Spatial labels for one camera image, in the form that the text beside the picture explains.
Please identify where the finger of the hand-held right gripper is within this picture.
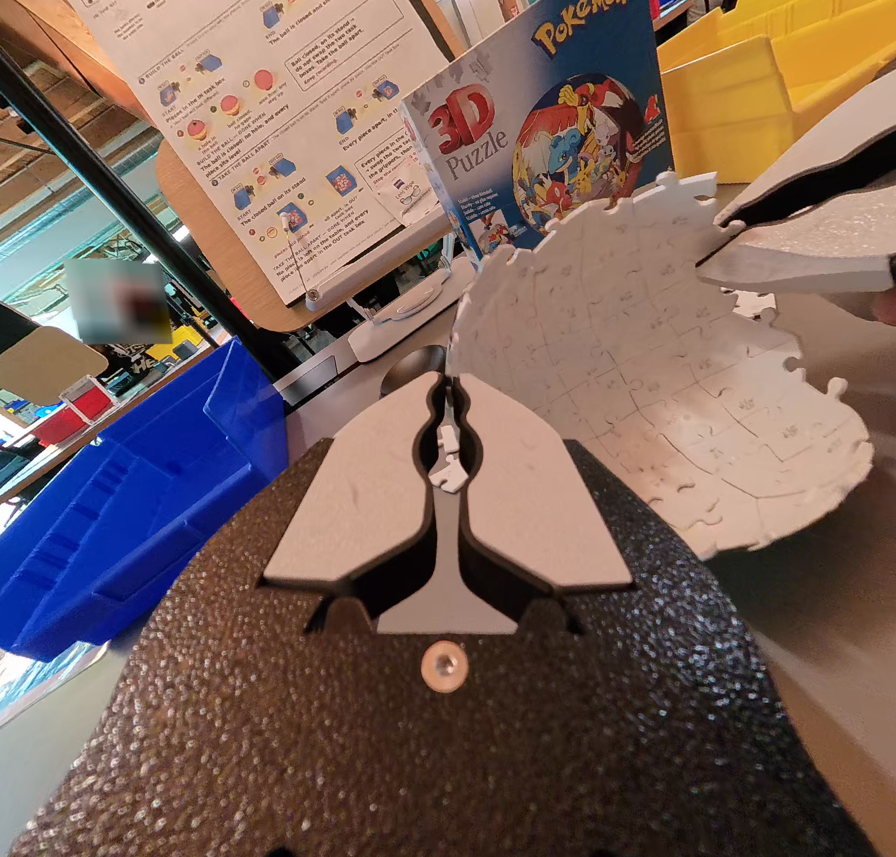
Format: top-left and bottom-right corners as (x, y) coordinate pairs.
(695, 181), (896, 294)
(715, 86), (896, 230)

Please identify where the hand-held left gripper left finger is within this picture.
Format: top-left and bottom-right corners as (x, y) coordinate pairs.
(262, 373), (449, 600)

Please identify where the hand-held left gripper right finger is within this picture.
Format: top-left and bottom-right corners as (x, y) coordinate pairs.
(455, 374), (634, 612)

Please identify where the single white puzzle piece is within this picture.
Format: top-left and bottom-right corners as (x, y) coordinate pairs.
(428, 425), (469, 494)

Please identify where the colourful cartoon puzzle ball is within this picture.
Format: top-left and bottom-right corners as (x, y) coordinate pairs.
(446, 171), (876, 561)

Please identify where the blue puzzle box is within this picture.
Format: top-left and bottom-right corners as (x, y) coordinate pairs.
(400, 0), (676, 272)

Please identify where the blue plastic bin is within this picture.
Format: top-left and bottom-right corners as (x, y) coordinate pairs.
(0, 335), (291, 662)

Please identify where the small red bin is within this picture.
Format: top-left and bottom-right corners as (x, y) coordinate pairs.
(31, 374), (116, 445)

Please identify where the wooden document board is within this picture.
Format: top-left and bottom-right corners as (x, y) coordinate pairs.
(155, 0), (484, 334)

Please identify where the white lens wipe packet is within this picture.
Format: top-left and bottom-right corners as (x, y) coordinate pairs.
(374, 157), (440, 226)

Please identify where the black metal pole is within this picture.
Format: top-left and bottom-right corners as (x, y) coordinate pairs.
(0, 49), (302, 399)

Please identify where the printed instruction sheet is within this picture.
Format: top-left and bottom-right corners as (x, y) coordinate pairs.
(45, 0), (464, 308)

